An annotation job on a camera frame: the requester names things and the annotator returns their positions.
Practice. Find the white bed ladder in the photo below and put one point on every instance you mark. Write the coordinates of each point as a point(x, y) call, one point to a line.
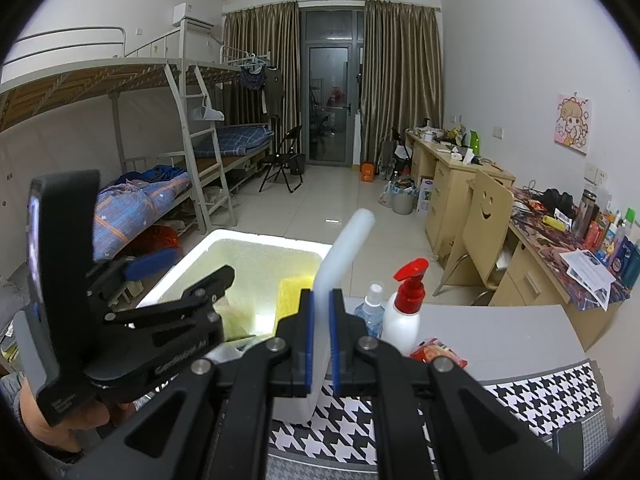
point(205, 160)

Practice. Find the small orange box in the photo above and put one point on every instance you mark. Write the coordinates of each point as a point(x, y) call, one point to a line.
point(367, 171)

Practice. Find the black folding chair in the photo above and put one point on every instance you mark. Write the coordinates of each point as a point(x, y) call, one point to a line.
point(280, 160)

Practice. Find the dark hanging clothes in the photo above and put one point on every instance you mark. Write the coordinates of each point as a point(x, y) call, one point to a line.
point(262, 87)

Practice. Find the group of toiletry bottles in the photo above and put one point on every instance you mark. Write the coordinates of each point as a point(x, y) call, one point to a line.
point(615, 240)

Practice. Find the wooden desk with drawers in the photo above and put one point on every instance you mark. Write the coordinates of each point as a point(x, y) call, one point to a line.
point(445, 195)

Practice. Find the grey plastic bucket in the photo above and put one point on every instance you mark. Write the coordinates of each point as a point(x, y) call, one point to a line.
point(404, 202)

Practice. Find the white foam box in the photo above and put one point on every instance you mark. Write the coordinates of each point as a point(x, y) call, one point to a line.
point(250, 260)

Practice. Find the white carton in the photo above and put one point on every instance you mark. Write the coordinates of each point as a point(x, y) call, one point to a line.
point(425, 195)

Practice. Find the red snack packet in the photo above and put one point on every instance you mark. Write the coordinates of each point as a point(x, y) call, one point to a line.
point(440, 352)

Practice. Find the brown curtain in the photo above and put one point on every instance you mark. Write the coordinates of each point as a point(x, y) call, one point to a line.
point(402, 80)
point(262, 80)

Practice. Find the double wall socket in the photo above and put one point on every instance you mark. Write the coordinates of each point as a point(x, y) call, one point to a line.
point(596, 174)

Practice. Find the person's left hand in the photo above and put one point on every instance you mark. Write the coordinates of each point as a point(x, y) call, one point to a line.
point(55, 435)

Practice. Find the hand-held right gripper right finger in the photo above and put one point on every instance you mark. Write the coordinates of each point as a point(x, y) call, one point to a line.
point(336, 345)

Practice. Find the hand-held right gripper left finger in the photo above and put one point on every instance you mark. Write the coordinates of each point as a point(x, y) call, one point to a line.
point(307, 340)

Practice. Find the black headphones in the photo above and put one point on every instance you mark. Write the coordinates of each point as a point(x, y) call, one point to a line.
point(557, 202)

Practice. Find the wooden desk with printed cover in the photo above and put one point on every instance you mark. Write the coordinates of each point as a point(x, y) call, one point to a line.
point(535, 270)

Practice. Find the cartoon wall poster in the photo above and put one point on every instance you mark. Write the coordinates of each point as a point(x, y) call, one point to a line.
point(572, 122)

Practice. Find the green bottle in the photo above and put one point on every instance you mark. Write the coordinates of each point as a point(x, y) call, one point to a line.
point(474, 141)

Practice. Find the white air conditioner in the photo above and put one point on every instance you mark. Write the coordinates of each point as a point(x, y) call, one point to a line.
point(192, 15)

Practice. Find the houndstooth tablecloth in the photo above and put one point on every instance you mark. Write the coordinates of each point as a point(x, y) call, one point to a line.
point(540, 395)

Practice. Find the metal bunk bed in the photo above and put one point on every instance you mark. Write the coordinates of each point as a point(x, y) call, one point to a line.
point(90, 75)
point(240, 145)

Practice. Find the black waste bin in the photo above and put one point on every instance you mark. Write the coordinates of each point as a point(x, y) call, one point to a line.
point(297, 164)

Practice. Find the dark smartphone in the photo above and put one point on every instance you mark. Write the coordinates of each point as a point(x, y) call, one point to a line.
point(569, 442)

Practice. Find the white pump lotion bottle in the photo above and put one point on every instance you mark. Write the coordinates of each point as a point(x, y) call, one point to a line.
point(402, 320)

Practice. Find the blue plaid quilt bundle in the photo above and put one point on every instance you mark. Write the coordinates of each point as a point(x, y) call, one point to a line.
point(135, 205)

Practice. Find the clear spray bottle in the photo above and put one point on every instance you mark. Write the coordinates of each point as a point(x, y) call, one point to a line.
point(370, 312)

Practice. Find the yellow packet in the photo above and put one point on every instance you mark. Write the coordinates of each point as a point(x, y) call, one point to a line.
point(555, 222)

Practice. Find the printed paper sheets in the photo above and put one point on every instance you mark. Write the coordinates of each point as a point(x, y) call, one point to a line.
point(590, 270)

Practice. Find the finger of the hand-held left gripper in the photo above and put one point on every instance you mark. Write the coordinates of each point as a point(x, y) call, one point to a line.
point(190, 297)
point(150, 265)

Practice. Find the clothes hanger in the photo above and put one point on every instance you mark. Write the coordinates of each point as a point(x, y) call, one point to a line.
point(252, 60)

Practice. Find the blue plaid bedding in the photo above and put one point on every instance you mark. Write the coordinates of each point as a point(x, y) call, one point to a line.
point(235, 139)

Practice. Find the white hanging cloth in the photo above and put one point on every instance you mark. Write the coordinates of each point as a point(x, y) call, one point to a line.
point(206, 112)

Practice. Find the yellow sponge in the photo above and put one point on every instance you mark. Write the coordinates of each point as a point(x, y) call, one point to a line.
point(292, 295)

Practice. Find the glass balcony door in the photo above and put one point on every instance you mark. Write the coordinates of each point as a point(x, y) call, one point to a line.
point(330, 90)

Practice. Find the red bag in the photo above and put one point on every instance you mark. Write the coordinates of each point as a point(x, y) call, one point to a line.
point(157, 240)

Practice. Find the wooden smiley chair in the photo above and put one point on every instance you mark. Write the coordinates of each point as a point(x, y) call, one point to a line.
point(487, 220)

